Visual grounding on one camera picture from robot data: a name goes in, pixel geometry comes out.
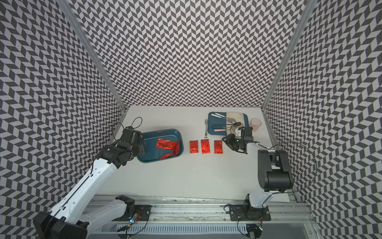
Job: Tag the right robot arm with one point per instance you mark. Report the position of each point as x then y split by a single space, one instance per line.
273 168

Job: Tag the black spoon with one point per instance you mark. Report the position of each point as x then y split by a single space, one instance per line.
227 125

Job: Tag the white handled spoon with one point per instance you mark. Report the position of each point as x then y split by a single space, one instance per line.
230 120

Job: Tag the pink plastic cup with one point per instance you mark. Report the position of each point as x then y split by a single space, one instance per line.
255 124

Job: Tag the red tea bag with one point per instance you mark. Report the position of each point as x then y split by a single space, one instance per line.
177 148
218 147
205 144
169 155
166 144
194 146

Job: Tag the teal storage box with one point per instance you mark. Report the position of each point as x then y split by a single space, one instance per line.
153 153

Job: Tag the teal cutlery tray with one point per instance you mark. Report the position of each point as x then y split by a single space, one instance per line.
221 123

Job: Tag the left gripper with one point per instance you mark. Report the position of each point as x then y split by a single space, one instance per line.
141 146

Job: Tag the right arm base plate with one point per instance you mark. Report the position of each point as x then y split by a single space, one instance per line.
250 212

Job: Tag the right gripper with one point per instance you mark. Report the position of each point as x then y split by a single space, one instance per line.
229 141

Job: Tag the beige cloth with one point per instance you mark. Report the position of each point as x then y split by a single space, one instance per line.
239 117

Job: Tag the striped straw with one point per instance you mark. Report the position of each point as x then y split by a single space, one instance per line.
206 128

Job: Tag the aluminium front rail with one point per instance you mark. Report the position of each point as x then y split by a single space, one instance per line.
199 210

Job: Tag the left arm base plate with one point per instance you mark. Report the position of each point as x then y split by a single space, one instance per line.
141 212

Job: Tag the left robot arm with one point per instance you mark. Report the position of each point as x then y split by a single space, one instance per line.
67 220

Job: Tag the pink handled spoon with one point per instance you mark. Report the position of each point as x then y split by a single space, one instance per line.
229 129

